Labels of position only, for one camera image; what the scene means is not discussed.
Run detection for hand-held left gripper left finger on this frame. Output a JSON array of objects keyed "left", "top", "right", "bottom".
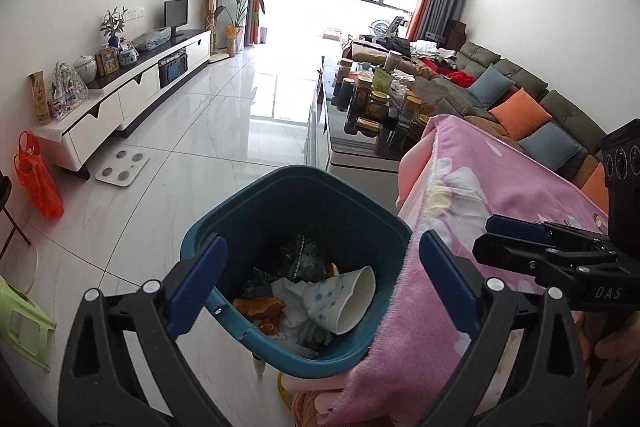
[{"left": 57, "top": 233, "right": 229, "bottom": 427}]

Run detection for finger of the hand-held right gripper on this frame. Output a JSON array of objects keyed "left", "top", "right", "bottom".
[
  {"left": 472, "top": 232, "right": 625, "bottom": 293},
  {"left": 486, "top": 214, "right": 608, "bottom": 248}
]

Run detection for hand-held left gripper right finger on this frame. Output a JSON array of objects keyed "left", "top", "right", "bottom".
[{"left": 419, "top": 231, "right": 588, "bottom": 427}]

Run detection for orange peel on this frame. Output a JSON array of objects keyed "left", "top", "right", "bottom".
[{"left": 232, "top": 296, "right": 287, "bottom": 321}]

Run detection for white paper cup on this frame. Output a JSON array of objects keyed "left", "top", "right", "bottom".
[{"left": 300, "top": 265, "right": 377, "bottom": 336}]

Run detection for green snack wrapper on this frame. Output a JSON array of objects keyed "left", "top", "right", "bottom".
[{"left": 279, "top": 234, "right": 332, "bottom": 282}]

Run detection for blue plastic bin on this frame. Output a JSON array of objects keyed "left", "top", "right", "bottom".
[{"left": 180, "top": 164, "right": 413, "bottom": 380}]

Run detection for person's right hand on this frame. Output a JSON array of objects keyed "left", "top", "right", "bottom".
[{"left": 594, "top": 326, "right": 640, "bottom": 361}]

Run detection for orange cushion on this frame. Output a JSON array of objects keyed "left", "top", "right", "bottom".
[
  {"left": 489, "top": 88, "right": 553, "bottom": 142},
  {"left": 580, "top": 162, "right": 610, "bottom": 214}
]

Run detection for pink floral blanket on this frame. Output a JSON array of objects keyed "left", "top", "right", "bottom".
[{"left": 320, "top": 114, "right": 611, "bottom": 427}]

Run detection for blue cushion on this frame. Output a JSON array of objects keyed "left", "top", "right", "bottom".
[
  {"left": 517, "top": 122, "right": 583, "bottom": 172},
  {"left": 467, "top": 63, "right": 516, "bottom": 108}
]

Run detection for white bathroom scale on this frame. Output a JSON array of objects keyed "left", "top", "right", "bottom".
[{"left": 95, "top": 148, "right": 150, "bottom": 188}]

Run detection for olive green sofa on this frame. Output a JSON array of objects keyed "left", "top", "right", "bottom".
[{"left": 350, "top": 39, "right": 608, "bottom": 212}]

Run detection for kraft paper snack bag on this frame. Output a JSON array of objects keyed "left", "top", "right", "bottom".
[{"left": 412, "top": 77, "right": 448, "bottom": 118}]

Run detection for glass coffee table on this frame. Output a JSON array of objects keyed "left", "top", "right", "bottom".
[{"left": 307, "top": 57, "right": 431, "bottom": 172}]

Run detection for green plastic stool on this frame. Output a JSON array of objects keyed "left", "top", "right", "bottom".
[{"left": 0, "top": 276, "right": 57, "bottom": 373}]

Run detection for group of jars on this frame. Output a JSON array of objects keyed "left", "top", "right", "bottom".
[{"left": 336, "top": 52, "right": 448, "bottom": 155}]

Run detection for orange plastic bag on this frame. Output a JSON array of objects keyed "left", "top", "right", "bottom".
[{"left": 14, "top": 131, "right": 65, "bottom": 219}]

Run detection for white clothes pile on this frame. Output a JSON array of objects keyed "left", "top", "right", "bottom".
[{"left": 412, "top": 39, "right": 456, "bottom": 62}]

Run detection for green pouch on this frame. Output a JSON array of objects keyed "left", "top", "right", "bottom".
[{"left": 372, "top": 68, "right": 396, "bottom": 94}]

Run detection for brown cardboard boxes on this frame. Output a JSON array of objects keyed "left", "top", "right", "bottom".
[{"left": 442, "top": 19, "right": 468, "bottom": 52}]

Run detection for white tv stand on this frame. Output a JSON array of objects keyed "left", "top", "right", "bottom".
[{"left": 32, "top": 29, "right": 213, "bottom": 172}]

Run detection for black metal stool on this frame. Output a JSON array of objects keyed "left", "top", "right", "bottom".
[{"left": 0, "top": 177, "right": 31, "bottom": 258}]

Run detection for black stereo unit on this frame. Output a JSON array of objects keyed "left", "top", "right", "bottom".
[{"left": 158, "top": 54, "right": 189, "bottom": 88}]

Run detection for black clothes pile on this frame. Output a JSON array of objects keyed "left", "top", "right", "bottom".
[{"left": 372, "top": 34, "right": 411, "bottom": 50}]

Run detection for office chair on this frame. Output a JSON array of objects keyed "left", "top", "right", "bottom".
[{"left": 372, "top": 16, "right": 406, "bottom": 40}]

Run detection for clear plastic bag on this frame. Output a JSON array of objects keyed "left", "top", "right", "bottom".
[{"left": 50, "top": 62, "right": 88, "bottom": 120}]

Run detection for tan paper box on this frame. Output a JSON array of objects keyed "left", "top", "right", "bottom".
[{"left": 28, "top": 72, "right": 52, "bottom": 125}]

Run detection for white ceramic jar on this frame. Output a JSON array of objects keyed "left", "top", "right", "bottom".
[{"left": 73, "top": 53, "right": 98, "bottom": 84}]

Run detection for grey bundled cloth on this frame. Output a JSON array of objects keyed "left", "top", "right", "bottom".
[{"left": 131, "top": 29, "right": 172, "bottom": 52}]

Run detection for tall potted plant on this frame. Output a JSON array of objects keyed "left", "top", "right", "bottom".
[{"left": 212, "top": 0, "right": 266, "bottom": 56}]

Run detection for plant in blue vase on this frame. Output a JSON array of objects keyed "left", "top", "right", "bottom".
[{"left": 99, "top": 7, "right": 128, "bottom": 49}]

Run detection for black monitor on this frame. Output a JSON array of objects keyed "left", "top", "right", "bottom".
[{"left": 164, "top": 0, "right": 190, "bottom": 40}]

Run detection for wooden picture frame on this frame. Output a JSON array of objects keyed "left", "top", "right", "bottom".
[{"left": 95, "top": 48, "right": 121, "bottom": 76}]

